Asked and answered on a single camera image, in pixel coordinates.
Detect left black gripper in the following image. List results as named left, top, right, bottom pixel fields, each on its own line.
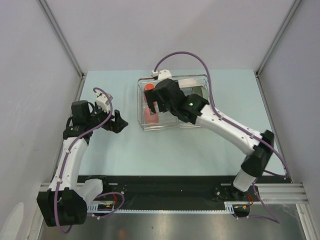
left=86, top=103, right=128, bottom=134

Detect cream cup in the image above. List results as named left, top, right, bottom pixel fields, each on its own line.
left=143, top=83, right=156, bottom=106

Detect metal wire dish rack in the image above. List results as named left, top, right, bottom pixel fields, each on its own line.
left=137, top=74, right=209, bottom=131

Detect pink cup orange handle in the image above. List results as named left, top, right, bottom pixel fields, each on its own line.
left=143, top=106, right=159, bottom=124

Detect green bowl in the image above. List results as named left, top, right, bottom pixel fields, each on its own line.
left=182, top=85, right=210, bottom=100

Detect white fluted plate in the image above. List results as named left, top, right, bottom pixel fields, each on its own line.
left=178, top=78, right=205, bottom=89

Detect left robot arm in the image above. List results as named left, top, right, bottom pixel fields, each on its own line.
left=36, top=96, right=128, bottom=227

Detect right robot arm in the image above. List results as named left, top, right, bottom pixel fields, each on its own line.
left=144, top=78, right=275, bottom=201

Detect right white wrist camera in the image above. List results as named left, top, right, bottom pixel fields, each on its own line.
left=151, top=69, right=172, bottom=81

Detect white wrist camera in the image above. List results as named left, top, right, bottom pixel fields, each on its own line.
left=95, top=92, right=113, bottom=113
left=151, top=69, right=172, bottom=81

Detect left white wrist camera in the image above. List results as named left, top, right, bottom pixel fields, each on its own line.
left=95, top=92, right=113, bottom=113

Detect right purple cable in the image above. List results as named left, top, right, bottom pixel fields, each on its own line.
left=153, top=51, right=291, bottom=225

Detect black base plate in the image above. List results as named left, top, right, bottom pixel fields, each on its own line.
left=77, top=174, right=292, bottom=204

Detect white slotted cable duct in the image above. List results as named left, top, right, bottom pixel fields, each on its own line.
left=84, top=201, right=251, bottom=215

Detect left aluminium frame post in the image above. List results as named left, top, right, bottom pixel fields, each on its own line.
left=37, top=0, right=86, bottom=78

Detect aluminium frame post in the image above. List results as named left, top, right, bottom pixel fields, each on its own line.
left=254, top=0, right=303, bottom=76
left=37, top=0, right=86, bottom=78

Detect aluminium front rail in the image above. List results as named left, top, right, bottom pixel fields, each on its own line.
left=35, top=182, right=311, bottom=203

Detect right aluminium frame post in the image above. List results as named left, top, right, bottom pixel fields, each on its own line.
left=254, top=0, right=303, bottom=76

